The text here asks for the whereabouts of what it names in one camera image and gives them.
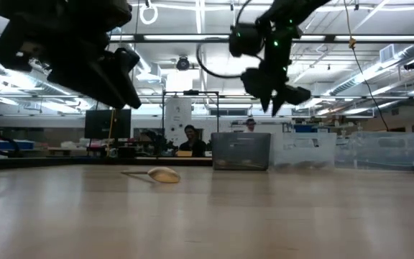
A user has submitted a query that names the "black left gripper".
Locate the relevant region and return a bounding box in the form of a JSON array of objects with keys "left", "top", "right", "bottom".
[{"left": 0, "top": 14, "right": 142, "bottom": 109}]

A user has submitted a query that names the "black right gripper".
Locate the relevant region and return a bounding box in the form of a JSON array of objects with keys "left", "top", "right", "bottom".
[{"left": 241, "top": 28, "right": 312, "bottom": 116}]

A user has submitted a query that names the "person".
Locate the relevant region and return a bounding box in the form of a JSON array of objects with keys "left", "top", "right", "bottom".
[
  {"left": 243, "top": 117, "right": 258, "bottom": 133},
  {"left": 178, "top": 124, "right": 208, "bottom": 158}
]

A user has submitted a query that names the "black monitor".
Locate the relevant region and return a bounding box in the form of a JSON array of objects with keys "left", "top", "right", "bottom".
[{"left": 83, "top": 109, "right": 132, "bottom": 140}]

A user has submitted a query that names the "blue box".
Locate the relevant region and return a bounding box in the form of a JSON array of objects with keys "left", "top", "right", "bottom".
[{"left": 293, "top": 124, "right": 318, "bottom": 133}]

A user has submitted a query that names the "grey plastic bin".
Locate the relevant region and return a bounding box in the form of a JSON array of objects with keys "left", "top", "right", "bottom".
[{"left": 211, "top": 132, "right": 272, "bottom": 171}]

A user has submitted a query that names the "clear plastic bin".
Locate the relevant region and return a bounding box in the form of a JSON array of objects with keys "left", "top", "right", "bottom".
[
  {"left": 334, "top": 131, "right": 414, "bottom": 172},
  {"left": 270, "top": 132, "right": 338, "bottom": 170}
]

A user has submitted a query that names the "overhead light bar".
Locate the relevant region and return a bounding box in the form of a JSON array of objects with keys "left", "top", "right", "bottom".
[{"left": 109, "top": 33, "right": 414, "bottom": 45}]

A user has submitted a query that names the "blue storage bin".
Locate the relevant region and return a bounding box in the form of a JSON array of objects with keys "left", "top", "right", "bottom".
[{"left": 0, "top": 139, "right": 35, "bottom": 150}]

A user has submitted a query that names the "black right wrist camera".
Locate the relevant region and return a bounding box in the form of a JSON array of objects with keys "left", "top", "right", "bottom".
[{"left": 228, "top": 23, "right": 265, "bottom": 58}]

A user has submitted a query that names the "round black ceiling camera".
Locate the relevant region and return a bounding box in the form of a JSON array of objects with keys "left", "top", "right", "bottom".
[{"left": 175, "top": 55, "right": 190, "bottom": 72}]

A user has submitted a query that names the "white ring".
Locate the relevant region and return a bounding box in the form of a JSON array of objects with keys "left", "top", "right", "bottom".
[{"left": 139, "top": 2, "right": 159, "bottom": 26}]

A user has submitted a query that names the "black aluminium table frame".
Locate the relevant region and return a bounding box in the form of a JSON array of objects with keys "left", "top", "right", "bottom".
[{"left": 0, "top": 154, "right": 414, "bottom": 176}]

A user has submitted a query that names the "hanging cable with yellow connector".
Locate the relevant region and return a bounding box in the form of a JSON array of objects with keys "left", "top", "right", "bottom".
[{"left": 342, "top": 0, "right": 390, "bottom": 132}]

